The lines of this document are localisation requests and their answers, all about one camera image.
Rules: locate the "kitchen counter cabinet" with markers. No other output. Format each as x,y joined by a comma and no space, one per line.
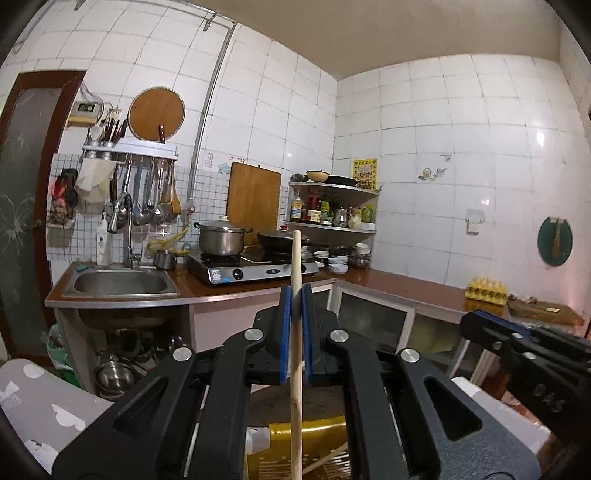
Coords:
406,286

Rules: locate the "steel faucet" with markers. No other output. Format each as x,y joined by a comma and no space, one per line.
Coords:
122,207

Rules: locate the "white wall socket box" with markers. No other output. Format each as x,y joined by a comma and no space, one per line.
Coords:
474,222

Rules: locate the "steel cooking pot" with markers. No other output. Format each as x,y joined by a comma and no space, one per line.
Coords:
221,237

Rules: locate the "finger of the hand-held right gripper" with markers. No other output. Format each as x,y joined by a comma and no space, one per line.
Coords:
554,334
485,332

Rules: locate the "brown framed glass door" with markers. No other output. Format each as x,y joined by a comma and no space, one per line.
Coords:
23,207

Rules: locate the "steel corner shelf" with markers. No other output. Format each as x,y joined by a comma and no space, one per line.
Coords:
364,191

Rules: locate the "white soap bottle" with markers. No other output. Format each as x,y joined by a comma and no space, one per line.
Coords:
104,244

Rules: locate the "yellow wall meter box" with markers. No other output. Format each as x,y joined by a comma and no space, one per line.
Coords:
83,113

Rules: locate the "dark wooden chopping board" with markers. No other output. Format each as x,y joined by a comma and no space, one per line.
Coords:
545,311

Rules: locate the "steel wall utensil rack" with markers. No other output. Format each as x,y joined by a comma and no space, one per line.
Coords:
129,150

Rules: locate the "yellow perforated utensil holder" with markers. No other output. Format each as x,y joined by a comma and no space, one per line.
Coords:
318,429

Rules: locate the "steel kitchen sink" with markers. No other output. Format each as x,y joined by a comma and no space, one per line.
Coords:
120,282

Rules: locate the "small steel cup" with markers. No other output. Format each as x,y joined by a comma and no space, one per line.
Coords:
165,261

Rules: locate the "wall basket with red bag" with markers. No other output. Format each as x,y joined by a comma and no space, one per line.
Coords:
62,198

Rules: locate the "stack of bowls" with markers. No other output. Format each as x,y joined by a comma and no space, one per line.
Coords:
339,263

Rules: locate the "row of hanging kitchen utensils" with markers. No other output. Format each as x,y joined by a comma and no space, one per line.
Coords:
147,198

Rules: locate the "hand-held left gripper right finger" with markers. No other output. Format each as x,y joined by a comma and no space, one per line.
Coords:
308,332

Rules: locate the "steel basins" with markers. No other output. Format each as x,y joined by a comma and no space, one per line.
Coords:
115,376

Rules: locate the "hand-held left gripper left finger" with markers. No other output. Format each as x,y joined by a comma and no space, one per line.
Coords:
285,332

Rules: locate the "black wok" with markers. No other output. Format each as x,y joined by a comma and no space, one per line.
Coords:
277,240

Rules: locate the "steel gas stove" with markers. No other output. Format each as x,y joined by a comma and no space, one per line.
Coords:
249,272

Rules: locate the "round wooden cutting board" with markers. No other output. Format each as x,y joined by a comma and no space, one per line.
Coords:
154,113

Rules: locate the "grey wall pipe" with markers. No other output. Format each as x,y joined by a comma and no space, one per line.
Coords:
210,92

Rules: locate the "yellow egg carton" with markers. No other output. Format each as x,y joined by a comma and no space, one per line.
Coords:
487,291

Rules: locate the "yellow wall poster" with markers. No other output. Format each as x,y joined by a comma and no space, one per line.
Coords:
365,173

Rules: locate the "green plastic bag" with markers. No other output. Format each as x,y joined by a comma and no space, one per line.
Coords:
60,355

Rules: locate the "white hanging cloth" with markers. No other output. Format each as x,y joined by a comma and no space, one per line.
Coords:
94,182

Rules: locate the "green round wall plaque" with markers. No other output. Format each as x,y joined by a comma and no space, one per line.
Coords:
547,242

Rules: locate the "wooden chopstick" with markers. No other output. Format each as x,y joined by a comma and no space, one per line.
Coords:
330,454
298,258

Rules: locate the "rectangular wooden cutting board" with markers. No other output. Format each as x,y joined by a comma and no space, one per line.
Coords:
254,198

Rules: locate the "beige bowl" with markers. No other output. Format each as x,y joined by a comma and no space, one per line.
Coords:
317,175

